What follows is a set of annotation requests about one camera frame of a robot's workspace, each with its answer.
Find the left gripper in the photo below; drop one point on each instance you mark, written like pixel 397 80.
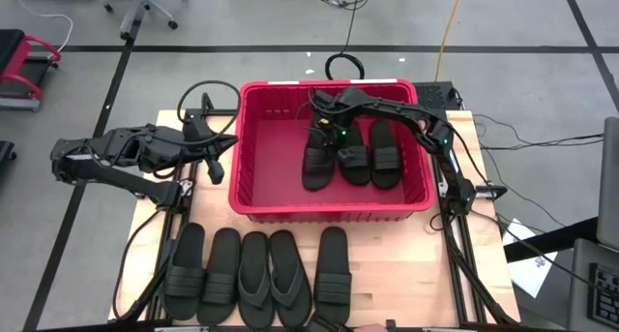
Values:
pixel 200 133

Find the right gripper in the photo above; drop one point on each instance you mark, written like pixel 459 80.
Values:
pixel 324 107

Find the black slide sandal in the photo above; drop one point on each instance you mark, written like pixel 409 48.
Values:
pixel 333 250
pixel 184 245
pixel 355 174
pixel 222 250
pixel 316 174
pixel 385 177

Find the black flip-flop sandal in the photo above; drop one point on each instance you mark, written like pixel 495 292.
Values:
pixel 254 254
pixel 285 250

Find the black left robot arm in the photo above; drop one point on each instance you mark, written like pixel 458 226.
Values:
pixel 126 148

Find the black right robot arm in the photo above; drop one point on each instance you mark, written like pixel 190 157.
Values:
pixel 396 110

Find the red plastic bin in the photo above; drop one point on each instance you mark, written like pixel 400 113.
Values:
pixel 275 177

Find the black vented box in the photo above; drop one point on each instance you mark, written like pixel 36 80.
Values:
pixel 430 96

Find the blue office chair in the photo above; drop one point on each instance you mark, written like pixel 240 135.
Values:
pixel 138 5

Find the red black bench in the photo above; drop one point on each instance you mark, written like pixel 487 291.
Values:
pixel 9 41

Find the black bar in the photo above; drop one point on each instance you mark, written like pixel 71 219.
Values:
pixel 546 242

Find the white paper sheet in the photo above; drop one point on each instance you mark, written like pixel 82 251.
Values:
pixel 532 274

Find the large flat monitor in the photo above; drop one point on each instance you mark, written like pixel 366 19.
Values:
pixel 609 187

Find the grey desk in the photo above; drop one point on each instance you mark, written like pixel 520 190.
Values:
pixel 580 293

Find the black keyboard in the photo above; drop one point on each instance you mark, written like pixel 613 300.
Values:
pixel 604 298

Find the small black bracket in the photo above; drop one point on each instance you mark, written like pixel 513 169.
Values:
pixel 391 324

